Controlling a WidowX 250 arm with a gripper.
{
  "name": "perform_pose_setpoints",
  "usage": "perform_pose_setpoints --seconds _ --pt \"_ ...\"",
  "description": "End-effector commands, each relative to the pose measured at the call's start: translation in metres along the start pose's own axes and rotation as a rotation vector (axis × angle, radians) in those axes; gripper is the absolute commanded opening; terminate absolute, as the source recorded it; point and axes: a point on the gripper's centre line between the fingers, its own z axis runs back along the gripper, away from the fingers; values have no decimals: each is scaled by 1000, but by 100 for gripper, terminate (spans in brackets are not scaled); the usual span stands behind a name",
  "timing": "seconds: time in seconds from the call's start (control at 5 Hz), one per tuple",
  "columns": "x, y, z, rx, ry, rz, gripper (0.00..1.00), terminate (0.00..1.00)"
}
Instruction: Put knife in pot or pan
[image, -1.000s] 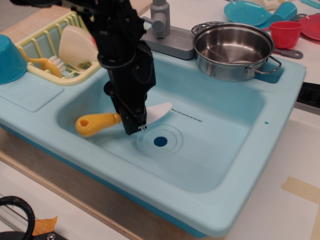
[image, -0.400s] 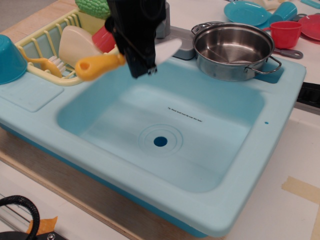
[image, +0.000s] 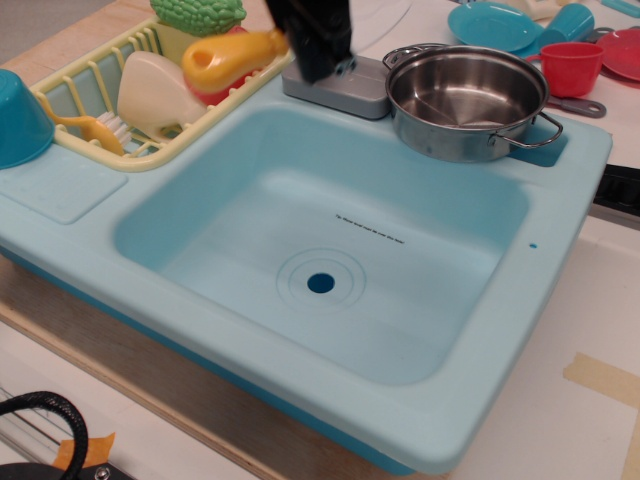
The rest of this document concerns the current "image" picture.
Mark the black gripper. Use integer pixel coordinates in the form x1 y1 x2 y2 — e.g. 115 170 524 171
266 0 356 84

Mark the yellow handled toy knife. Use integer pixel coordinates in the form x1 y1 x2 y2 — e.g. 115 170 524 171
181 0 416 95

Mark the stainless steel pot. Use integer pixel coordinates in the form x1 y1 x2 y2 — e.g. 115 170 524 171
383 43 564 163

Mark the grey toy faucet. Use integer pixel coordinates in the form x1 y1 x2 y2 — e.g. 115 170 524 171
282 57 391 120

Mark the red toy cup in rack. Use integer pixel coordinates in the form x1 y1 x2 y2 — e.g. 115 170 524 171
181 26 250 105

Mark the green toy vegetable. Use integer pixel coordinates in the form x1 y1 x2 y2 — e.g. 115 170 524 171
149 0 247 37

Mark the teal toy plate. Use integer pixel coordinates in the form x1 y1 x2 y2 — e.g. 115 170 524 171
447 2 543 52

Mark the cream toy plate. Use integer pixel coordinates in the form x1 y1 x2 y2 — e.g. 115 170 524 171
117 51 208 142

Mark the light blue toy sink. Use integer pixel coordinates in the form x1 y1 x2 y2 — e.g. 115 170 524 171
1 81 612 473

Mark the cream toy object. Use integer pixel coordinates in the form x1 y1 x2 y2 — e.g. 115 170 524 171
504 0 569 21

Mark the yellow dish brush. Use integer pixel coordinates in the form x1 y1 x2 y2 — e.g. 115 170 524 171
37 94 131 156

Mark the yellow dish rack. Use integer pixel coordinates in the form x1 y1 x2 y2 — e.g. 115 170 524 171
30 17 292 172

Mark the teal toy tumbler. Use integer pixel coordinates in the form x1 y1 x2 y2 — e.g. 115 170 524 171
537 3 595 48

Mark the grey toy utensil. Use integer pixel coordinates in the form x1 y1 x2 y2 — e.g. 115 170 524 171
547 96 607 119

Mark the red toy plate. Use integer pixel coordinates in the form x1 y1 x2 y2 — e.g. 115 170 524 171
596 29 640 81

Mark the teal upturned cup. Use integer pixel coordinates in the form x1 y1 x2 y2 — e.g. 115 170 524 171
1 69 55 169

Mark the beige masking tape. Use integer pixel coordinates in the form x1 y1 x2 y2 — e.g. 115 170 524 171
563 352 639 411

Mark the orange tape piece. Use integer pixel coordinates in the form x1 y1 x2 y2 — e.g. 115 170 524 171
52 432 116 470

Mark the black bracket at right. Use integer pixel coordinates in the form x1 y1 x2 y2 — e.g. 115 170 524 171
593 164 640 217

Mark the black cable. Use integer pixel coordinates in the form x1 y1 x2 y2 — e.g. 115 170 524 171
0 390 90 476

